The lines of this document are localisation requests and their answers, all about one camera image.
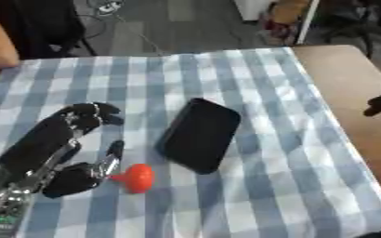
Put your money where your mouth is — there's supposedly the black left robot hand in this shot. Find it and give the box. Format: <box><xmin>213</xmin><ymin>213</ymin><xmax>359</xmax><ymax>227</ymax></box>
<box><xmin>0</xmin><ymin>101</ymin><xmax>127</xmax><ymax>200</ymax></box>

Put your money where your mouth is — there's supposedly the black chair with legs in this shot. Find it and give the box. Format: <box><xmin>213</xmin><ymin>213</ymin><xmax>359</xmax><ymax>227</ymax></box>
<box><xmin>315</xmin><ymin>0</ymin><xmax>381</xmax><ymax>60</ymax></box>

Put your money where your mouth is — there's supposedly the red round toy fruit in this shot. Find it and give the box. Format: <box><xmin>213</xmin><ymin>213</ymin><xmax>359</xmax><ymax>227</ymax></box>
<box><xmin>109</xmin><ymin>163</ymin><xmax>157</xmax><ymax>195</ymax></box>

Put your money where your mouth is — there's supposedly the black office chair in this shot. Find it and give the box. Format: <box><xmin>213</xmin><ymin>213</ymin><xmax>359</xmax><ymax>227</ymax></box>
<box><xmin>0</xmin><ymin>0</ymin><xmax>99</xmax><ymax>60</ymax></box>

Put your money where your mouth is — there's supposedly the brown bag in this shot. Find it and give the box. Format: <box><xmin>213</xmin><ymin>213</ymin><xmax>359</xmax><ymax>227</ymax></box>
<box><xmin>258</xmin><ymin>0</ymin><xmax>311</xmax><ymax>46</ymax></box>

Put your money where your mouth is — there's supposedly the black flat rectangular case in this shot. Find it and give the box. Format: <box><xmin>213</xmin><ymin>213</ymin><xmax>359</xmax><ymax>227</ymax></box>
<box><xmin>152</xmin><ymin>97</ymin><xmax>243</xmax><ymax>175</ymax></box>

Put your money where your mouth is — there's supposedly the white post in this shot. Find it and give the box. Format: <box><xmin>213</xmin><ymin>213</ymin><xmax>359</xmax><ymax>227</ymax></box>
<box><xmin>295</xmin><ymin>0</ymin><xmax>322</xmax><ymax>46</ymax></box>

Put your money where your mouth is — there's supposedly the grey floor cable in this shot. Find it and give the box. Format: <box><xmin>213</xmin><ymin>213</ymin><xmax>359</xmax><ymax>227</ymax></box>
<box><xmin>78</xmin><ymin>0</ymin><xmax>168</xmax><ymax>54</ymax></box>

